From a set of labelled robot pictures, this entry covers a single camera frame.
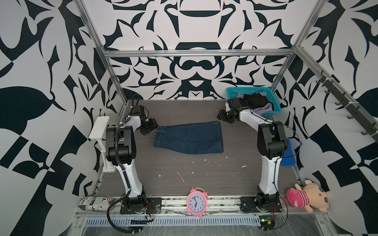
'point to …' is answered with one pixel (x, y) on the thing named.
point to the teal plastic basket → (233, 92)
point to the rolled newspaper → (95, 203)
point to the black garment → (254, 100)
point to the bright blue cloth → (288, 158)
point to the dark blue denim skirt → (200, 137)
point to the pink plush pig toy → (311, 196)
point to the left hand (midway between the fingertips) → (153, 125)
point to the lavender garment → (262, 110)
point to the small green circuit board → (266, 222)
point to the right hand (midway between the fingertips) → (220, 114)
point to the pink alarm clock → (197, 201)
